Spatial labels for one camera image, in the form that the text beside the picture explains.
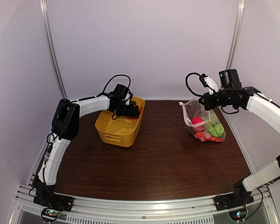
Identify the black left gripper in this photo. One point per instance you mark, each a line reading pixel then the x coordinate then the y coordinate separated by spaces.
pixel 129 113

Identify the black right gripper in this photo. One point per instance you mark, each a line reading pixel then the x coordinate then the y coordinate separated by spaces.
pixel 208 104

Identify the red toy tomato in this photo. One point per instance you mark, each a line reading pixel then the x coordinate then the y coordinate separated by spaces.
pixel 134 115

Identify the clear zip top bag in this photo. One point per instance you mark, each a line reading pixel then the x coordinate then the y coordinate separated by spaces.
pixel 193 109

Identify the magenta toy fruit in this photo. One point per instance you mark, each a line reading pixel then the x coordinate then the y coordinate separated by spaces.
pixel 198 123

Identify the green toy apple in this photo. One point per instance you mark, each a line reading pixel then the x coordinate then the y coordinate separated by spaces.
pixel 216 130

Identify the orange toy carrot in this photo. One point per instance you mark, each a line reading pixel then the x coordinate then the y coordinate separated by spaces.
pixel 205 136

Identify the green toy guava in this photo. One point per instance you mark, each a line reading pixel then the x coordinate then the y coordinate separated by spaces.
pixel 211 120

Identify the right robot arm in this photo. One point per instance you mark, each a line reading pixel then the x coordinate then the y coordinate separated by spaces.
pixel 231 93

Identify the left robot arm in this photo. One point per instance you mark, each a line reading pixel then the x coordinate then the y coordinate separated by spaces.
pixel 65 128

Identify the yellow plastic basket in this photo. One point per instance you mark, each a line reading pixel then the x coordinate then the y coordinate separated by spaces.
pixel 122 131

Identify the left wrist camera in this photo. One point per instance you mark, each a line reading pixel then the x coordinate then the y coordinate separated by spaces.
pixel 129 99

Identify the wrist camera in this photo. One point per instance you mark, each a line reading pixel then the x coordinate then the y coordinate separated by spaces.
pixel 129 99
pixel 209 83

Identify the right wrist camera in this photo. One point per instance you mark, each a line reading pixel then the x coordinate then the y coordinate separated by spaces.
pixel 209 83

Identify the right aluminium frame post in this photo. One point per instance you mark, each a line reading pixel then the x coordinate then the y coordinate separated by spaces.
pixel 239 18

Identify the aluminium frame post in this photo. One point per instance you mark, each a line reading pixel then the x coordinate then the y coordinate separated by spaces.
pixel 239 18
pixel 51 47

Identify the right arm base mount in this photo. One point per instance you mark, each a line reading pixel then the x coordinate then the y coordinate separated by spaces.
pixel 233 200

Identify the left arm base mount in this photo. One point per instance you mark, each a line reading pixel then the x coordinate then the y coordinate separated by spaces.
pixel 52 204

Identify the left aluminium frame post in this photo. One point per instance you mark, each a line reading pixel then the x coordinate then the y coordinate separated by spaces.
pixel 51 47

